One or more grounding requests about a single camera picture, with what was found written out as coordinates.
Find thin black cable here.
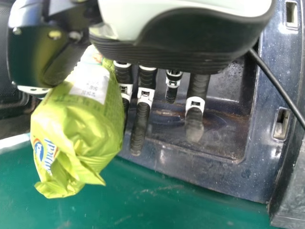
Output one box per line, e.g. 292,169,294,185
248,48,305,131

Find yellow-green biscuit packet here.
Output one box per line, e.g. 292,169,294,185
30,45,126,199

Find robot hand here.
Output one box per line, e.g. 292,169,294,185
6,0,276,157

